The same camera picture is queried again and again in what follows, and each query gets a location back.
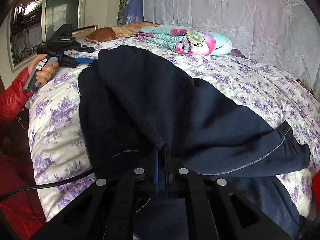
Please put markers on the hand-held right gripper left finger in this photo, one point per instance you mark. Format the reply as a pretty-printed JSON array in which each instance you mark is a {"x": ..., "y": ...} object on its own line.
[{"x": 157, "y": 172}]

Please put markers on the person's red jacket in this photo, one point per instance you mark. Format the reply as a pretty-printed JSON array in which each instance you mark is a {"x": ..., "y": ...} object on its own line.
[{"x": 20, "y": 212}]

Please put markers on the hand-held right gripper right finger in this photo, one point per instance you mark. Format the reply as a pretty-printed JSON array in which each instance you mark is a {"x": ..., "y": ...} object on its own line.
[{"x": 167, "y": 175}]

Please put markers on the blue printed pillow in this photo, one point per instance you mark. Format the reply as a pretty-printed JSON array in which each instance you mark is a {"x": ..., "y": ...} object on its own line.
[{"x": 135, "y": 5}]

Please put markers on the colourful floral folded blanket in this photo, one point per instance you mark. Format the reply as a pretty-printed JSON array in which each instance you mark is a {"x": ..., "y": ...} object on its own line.
[{"x": 175, "y": 38}]

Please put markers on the tan wooden board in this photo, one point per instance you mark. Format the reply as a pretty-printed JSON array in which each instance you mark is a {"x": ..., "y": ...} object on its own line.
[{"x": 85, "y": 29}]

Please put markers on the purple floral bed quilt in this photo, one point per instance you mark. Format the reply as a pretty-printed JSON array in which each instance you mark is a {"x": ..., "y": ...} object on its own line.
[{"x": 57, "y": 135}]

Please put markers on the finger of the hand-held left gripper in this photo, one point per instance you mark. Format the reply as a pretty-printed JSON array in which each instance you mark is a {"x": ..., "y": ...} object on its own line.
[
  {"x": 83, "y": 60},
  {"x": 86, "y": 48}
]

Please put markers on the large framed wall mirror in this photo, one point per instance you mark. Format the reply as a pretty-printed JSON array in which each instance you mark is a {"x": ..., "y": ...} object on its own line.
[{"x": 32, "y": 17}]

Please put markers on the person's left hand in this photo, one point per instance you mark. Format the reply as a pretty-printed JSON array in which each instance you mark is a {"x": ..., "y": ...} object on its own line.
[{"x": 47, "y": 73}]

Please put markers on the navy blue pants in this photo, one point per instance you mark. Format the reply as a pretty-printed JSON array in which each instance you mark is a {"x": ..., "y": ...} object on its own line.
[{"x": 150, "y": 100}]

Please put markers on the white lace cover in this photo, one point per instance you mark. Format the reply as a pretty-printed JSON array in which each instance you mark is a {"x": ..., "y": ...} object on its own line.
[{"x": 225, "y": 7}]

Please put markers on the brown quilted pillow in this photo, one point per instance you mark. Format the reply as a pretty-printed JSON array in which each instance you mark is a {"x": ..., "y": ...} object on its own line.
[{"x": 105, "y": 33}]

